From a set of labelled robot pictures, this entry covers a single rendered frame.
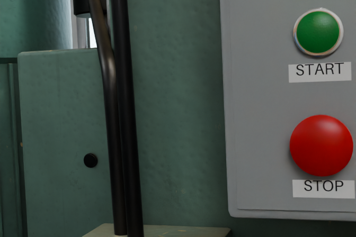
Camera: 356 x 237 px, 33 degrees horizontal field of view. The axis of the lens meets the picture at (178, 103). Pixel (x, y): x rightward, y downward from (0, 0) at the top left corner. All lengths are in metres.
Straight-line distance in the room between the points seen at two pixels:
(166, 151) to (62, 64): 0.12
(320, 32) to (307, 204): 0.09
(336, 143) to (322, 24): 0.06
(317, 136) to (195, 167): 0.11
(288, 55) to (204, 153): 0.10
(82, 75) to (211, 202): 0.14
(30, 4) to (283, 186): 0.29
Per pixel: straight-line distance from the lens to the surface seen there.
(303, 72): 0.30
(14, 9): 0.50
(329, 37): 0.29
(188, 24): 0.38
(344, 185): 0.31
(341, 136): 0.29
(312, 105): 0.30
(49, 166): 0.47
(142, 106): 0.39
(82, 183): 0.46
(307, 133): 0.29
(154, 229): 0.38
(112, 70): 0.37
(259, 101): 0.30
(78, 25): 2.06
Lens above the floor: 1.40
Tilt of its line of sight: 3 degrees down
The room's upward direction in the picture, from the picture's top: 3 degrees counter-clockwise
